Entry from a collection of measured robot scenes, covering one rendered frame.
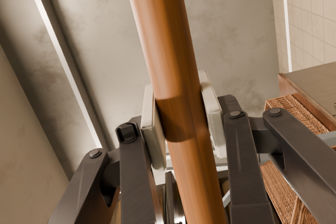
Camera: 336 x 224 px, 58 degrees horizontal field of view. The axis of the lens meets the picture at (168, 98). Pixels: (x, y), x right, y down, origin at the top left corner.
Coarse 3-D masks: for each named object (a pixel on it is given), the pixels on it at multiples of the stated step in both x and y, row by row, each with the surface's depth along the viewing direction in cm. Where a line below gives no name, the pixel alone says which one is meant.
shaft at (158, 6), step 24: (144, 0) 16; (168, 0) 16; (144, 24) 17; (168, 24) 16; (144, 48) 17; (168, 48) 17; (192, 48) 18; (168, 72) 17; (192, 72) 18; (168, 96) 18; (192, 96) 18; (168, 120) 19; (192, 120) 19; (168, 144) 20; (192, 144) 19; (192, 168) 20; (192, 192) 21; (216, 192) 21; (192, 216) 22; (216, 216) 22
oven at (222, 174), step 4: (220, 172) 205; (224, 172) 204; (220, 176) 202; (224, 176) 201; (220, 180) 201; (160, 184) 209; (164, 184) 208; (156, 188) 207; (160, 188) 206; (268, 200) 173; (224, 208) 176; (272, 208) 167; (272, 212) 165; (184, 216) 190; (276, 216) 162; (276, 220) 160
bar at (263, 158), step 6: (330, 132) 118; (324, 138) 116; (330, 138) 116; (330, 144) 117; (258, 156) 118; (264, 156) 118; (264, 162) 121; (228, 192) 127; (222, 198) 129; (228, 198) 127
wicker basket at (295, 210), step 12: (288, 96) 174; (264, 108) 179; (288, 108) 180; (300, 108) 160; (300, 120) 150; (312, 120) 148; (324, 132) 137; (264, 168) 192; (276, 168) 187; (264, 180) 183; (276, 180) 178; (276, 192) 172; (288, 192) 167; (276, 204) 165; (288, 204) 161; (300, 204) 139; (288, 216) 155
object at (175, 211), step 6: (168, 174) 193; (168, 180) 188; (174, 180) 195; (168, 186) 183; (174, 186) 188; (168, 192) 178; (174, 192) 182; (174, 198) 177; (180, 198) 192; (174, 204) 171; (180, 204) 186; (174, 210) 166; (180, 210) 180; (174, 216) 161; (180, 216) 174; (174, 222) 157
